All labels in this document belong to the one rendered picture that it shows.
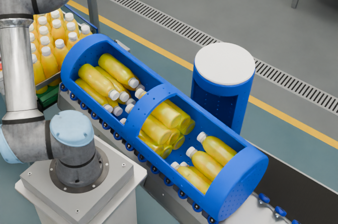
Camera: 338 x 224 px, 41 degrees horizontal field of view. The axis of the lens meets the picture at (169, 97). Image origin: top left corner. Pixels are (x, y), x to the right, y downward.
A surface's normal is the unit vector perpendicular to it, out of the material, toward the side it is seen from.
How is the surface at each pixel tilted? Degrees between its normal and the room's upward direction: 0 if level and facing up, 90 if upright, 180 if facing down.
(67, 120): 8
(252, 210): 0
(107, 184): 1
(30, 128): 51
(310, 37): 0
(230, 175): 26
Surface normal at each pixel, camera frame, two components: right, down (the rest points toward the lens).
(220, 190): -0.52, -0.04
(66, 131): 0.17, -0.68
